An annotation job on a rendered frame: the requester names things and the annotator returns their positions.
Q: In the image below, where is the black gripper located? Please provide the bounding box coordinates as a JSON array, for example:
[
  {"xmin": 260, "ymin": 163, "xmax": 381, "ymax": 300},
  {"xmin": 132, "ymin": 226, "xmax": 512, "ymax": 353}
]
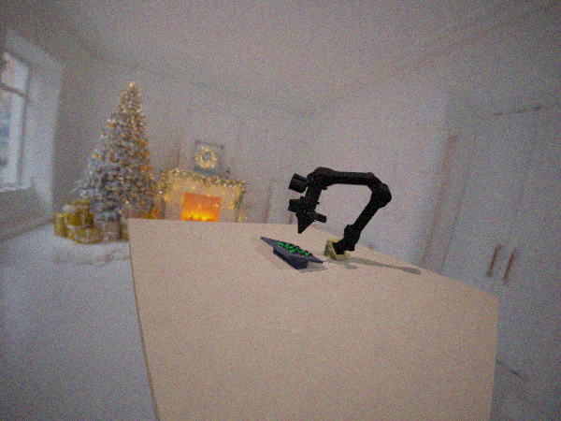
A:
[{"xmin": 288, "ymin": 195, "xmax": 327, "ymax": 234}]

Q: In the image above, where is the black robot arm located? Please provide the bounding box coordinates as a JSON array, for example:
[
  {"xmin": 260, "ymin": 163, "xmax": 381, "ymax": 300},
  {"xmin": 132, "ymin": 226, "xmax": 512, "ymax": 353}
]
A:
[{"xmin": 288, "ymin": 167, "xmax": 392, "ymax": 254}]

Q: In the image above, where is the blue-grey switch panel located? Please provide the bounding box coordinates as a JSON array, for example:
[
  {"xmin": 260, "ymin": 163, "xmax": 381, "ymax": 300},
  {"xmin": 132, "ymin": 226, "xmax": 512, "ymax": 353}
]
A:
[{"xmin": 260, "ymin": 237, "xmax": 323, "ymax": 269}]

